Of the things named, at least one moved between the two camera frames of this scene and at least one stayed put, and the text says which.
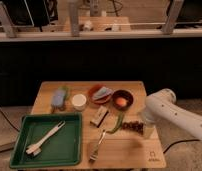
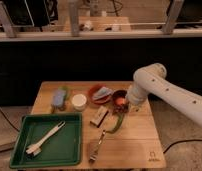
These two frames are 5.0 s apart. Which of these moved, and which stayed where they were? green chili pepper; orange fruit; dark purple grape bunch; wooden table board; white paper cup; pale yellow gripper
Moved: dark purple grape bunch; pale yellow gripper
Stayed: white paper cup; orange fruit; green chili pepper; wooden table board
